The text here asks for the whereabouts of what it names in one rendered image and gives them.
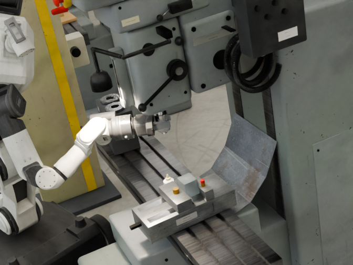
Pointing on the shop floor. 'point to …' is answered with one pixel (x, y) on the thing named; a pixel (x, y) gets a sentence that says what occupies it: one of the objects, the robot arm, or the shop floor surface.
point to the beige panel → (60, 113)
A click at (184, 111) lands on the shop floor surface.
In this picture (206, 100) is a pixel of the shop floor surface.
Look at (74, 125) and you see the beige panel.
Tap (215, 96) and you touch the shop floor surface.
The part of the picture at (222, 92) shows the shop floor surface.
